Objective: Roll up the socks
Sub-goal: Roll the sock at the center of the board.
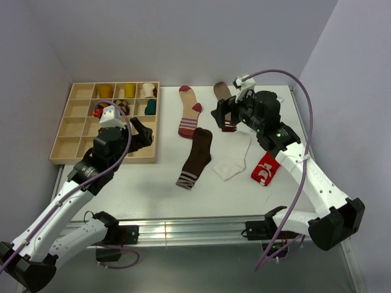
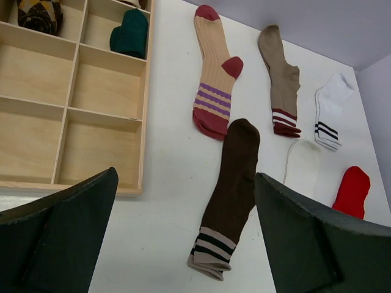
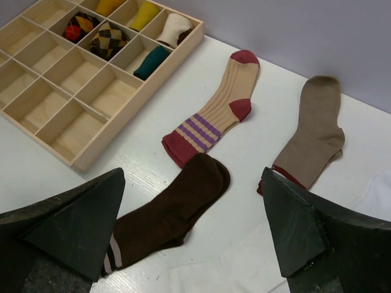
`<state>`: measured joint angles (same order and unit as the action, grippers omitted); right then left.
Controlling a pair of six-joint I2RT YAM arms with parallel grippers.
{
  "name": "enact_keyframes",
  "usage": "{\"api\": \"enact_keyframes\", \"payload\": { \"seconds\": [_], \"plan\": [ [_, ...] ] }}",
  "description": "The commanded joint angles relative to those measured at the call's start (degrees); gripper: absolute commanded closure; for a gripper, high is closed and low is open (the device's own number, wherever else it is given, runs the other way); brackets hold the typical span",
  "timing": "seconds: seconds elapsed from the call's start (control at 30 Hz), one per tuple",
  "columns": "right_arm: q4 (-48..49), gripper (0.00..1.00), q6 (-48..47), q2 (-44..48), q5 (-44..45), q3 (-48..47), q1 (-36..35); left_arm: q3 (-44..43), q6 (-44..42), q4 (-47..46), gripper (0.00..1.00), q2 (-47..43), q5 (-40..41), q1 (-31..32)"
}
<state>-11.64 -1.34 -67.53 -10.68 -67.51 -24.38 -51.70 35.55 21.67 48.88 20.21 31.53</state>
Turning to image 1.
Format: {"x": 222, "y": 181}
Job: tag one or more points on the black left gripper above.
{"x": 144, "y": 133}

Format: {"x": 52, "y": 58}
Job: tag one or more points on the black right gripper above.
{"x": 226, "y": 105}

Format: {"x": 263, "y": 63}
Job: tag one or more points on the dark brown striped sock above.
{"x": 197, "y": 160}

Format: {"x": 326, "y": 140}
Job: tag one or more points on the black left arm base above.
{"x": 122, "y": 233}

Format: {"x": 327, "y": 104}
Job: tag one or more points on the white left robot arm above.
{"x": 34, "y": 256}

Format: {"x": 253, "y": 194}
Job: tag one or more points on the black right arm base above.
{"x": 261, "y": 230}

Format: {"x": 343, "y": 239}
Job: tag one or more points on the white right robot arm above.
{"x": 336, "y": 216}

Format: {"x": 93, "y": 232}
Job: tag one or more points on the tan brown sock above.
{"x": 221, "y": 91}

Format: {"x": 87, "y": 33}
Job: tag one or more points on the teal rolled sock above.
{"x": 150, "y": 108}

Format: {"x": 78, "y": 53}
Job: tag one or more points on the beige maroon striped sock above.
{"x": 191, "y": 111}

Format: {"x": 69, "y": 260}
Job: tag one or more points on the argyle brown rolled sock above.
{"x": 124, "y": 105}

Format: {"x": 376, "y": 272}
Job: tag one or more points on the plain white sock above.
{"x": 233, "y": 162}

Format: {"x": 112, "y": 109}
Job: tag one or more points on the cream rolled sock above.
{"x": 149, "y": 90}

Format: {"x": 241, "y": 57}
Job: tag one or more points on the yellow rolled sock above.
{"x": 129, "y": 90}

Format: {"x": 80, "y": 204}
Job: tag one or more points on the argyle red rolled sock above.
{"x": 98, "y": 110}

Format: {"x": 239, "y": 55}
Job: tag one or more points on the orange rolled sock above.
{"x": 105, "y": 91}

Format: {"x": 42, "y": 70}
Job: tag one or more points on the wooden compartment tray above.
{"x": 92, "y": 106}

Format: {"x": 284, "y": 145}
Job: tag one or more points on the red patterned sock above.
{"x": 265, "y": 170}

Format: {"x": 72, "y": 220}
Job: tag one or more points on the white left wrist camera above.
{"x": 111, "y": 118}

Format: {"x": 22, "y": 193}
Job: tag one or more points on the aluminium frame rail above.
{"x": 187, "y": 232}

